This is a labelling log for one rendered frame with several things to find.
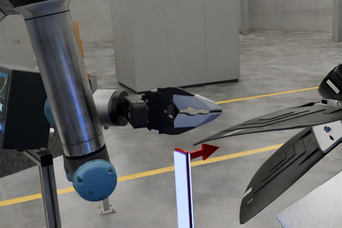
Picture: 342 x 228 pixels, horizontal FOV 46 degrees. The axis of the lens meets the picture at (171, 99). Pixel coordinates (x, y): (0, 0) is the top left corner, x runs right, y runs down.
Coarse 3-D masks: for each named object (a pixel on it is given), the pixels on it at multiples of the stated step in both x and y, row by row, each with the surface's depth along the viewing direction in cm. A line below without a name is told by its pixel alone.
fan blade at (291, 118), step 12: (288, 108) 71; (300, 108) 69; (312, 108) 67; (324, 108) 67; (336, 108) 66; (252, 120) 67; (264, 120) 63; (276, 120) 61; (288, 120) 60; (300, 120) 59; (312, 120) 58; (324, 120) 58; (336, 120) 59; (228, 132) 61; (240, 132) 56; (252, 132) 53
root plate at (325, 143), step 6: (318, 126) 84; (324, 126) 83; (330, 126) 81; (336, 126) 79; (318, 132) 83; (324, 132) 82; (330, 132) 80; (336, 132) 78; (318, 138) 82; (324, 138) 81; (336, 138) 78; (324, 144) 80; (330, 144) 78; (324, 150) 78
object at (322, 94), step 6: (336, 66) 75; (330, 72) 75; (336, 72) 75; (324, 78) 77; (330, 78) 75; (336, 78) 75; (324, 84) 77; (336, 84) 75; (318, 90) 80; (324, 90) 77; (330, 90) 76; (324, 96) 78; (330, 96) 76; (336, 96) 75
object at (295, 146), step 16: (304, 128) 88; (288, 144) 90; (304, 144) 84; (272, 160) 93; (288, 160) 86; (304, 160) 81; (256, 176) 96; (272, 176) 87; (288, 176) 82; (256, 192) 88; (272, 192) 83; (240, 208) 90; (256, 208) 84
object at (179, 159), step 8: (176, 152) 52; (176, 160) 52; (184, 160) 50; (176, 168) 52; (184, 168) 51; (176, 176) 52; (184, 176) 51; (176, 184) 53; (184, 184) 51; (184, 192) 51; (184, 200) 52; (184, 208) 52; (184, 216) 52; (184, 224) 53
